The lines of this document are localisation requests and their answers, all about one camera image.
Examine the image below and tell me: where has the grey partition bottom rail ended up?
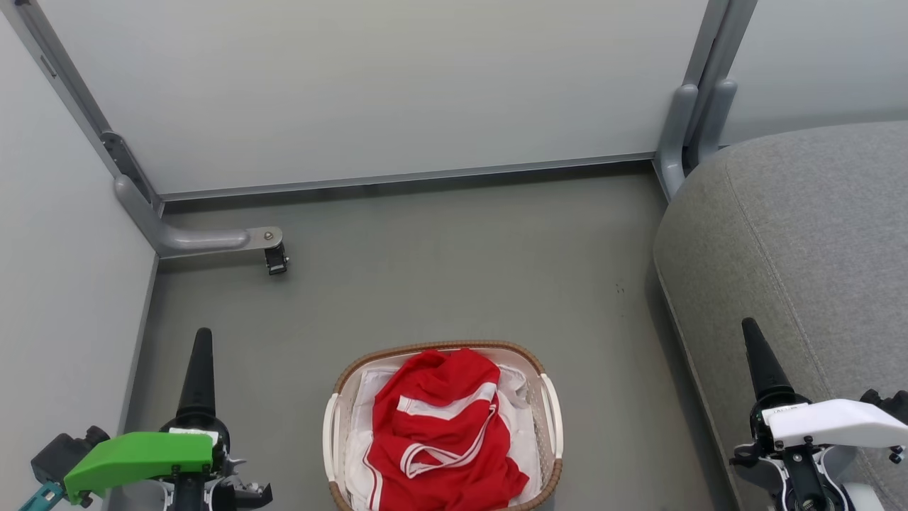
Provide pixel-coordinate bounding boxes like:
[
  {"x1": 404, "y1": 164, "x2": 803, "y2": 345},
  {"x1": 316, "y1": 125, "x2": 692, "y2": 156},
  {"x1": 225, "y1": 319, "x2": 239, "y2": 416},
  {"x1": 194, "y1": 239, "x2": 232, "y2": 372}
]
[{"x1": 160, "y1": 152, "x2": 657, "y2": 204}]

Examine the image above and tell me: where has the grey partition post with foot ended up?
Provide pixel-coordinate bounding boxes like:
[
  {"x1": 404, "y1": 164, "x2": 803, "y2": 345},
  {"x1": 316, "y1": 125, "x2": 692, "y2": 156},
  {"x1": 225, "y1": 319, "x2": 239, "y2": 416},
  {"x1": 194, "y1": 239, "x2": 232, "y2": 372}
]
[{"x1": 0, "y1": 0, "x2": 284, "y2": 260}]

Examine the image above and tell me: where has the grey fabric sofa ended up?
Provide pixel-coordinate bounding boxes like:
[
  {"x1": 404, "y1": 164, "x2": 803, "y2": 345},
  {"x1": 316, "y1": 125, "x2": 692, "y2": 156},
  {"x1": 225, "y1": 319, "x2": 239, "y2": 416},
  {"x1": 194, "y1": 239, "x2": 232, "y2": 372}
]
[{"x1": 653, "y1": 121, "x2": 908, "y2": 511}]

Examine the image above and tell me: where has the white laundry basket brown rim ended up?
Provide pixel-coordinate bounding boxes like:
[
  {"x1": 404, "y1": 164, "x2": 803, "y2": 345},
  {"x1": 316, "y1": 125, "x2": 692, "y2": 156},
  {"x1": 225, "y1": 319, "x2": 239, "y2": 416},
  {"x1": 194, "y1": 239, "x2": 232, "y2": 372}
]
[{"x1": 323, "y1": 339, "x2": 565, "y2": 511}]

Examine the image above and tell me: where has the red shirt with white stripes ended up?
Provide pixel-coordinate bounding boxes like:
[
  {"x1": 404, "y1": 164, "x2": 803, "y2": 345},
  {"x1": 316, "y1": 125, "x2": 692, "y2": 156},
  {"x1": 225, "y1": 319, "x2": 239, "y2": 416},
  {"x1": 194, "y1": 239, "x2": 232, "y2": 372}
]
[{"x1": 363, "y1": 348, "x2": 530, "y2": 511}]

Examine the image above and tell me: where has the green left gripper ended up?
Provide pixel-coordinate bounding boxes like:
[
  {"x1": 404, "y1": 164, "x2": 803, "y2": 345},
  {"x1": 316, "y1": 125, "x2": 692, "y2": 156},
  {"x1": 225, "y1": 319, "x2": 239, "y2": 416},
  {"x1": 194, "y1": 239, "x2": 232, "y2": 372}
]
[{"x1": 64, "y1": 328, "x2": 274, "y2": 511}]

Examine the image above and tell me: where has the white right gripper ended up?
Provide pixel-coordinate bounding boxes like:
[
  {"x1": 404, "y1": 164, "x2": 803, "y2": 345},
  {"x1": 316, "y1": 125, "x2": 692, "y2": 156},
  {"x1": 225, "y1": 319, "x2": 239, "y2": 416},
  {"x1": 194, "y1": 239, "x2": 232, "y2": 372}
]
[{"x1": 731, "y1": 317, "x2": 908, "y2": 511}]

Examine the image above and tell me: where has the grey double partition post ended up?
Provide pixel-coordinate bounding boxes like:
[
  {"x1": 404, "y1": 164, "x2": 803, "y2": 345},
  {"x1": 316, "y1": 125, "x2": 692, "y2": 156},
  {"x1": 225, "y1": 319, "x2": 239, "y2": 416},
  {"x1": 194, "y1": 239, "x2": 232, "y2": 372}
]
[{"x1": 653, "y1": 0, "x2": 760, "y2": 203}]

